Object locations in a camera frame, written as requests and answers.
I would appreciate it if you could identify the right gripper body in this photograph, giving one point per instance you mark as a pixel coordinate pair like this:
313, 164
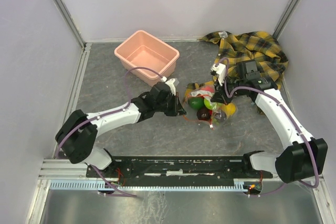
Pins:
223, 93

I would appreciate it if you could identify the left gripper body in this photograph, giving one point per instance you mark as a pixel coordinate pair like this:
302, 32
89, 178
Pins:
170, 106

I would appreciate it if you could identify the clear zip top bag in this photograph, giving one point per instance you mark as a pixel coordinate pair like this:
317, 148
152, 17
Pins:
218, 116

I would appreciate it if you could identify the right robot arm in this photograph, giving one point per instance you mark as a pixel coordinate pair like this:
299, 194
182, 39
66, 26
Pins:
303, 156

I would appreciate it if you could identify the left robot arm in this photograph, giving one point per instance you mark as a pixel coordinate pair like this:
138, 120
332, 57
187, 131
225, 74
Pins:
78, 134

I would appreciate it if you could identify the green fake apple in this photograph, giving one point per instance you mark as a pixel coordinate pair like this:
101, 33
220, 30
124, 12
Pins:
208, 104

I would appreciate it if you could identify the dark green fake avocado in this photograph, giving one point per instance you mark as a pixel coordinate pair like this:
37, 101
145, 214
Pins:
196, 103

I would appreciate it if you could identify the dark fake plum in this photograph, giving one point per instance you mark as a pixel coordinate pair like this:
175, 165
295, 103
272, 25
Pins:
204, 114

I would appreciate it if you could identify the yellow plaid shirt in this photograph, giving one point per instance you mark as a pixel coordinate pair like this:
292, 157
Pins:
260, 46

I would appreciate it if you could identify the pink plastic bin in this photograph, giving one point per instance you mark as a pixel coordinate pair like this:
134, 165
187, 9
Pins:
156, 57

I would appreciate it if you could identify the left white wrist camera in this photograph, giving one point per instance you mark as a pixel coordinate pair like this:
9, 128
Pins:
172, 83

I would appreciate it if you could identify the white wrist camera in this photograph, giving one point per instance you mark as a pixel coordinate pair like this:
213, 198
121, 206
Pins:
218, 70
172, 83

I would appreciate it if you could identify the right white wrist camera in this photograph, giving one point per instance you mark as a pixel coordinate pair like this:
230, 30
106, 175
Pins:
218, 70

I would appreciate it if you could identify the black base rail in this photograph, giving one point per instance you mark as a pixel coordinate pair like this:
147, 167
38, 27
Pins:
181, 171

